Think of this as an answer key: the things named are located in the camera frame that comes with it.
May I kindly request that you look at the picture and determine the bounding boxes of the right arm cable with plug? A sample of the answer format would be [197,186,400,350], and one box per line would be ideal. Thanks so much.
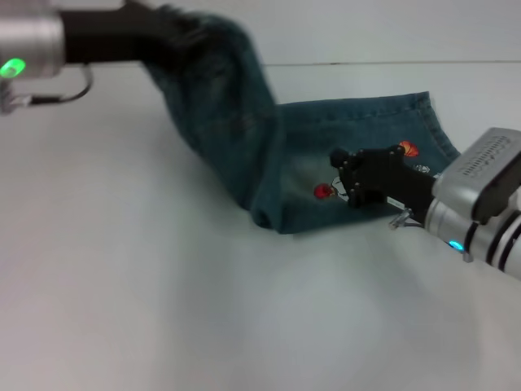
[388,206,427,232]

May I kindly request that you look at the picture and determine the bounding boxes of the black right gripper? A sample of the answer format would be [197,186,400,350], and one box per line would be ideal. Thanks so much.
[327,144,437,213]

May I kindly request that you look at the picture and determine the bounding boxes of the blue denim shorts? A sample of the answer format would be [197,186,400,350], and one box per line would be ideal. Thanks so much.
[144,13,463,236]

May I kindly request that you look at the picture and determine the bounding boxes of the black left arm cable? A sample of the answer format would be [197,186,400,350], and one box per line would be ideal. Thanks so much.
[14,64,94,108]

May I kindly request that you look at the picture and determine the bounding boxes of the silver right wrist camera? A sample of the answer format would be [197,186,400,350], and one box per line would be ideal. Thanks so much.
[430,127,521,225]

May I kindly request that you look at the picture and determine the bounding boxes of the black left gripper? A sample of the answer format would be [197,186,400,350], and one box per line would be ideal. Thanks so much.
[59,0,217,67]

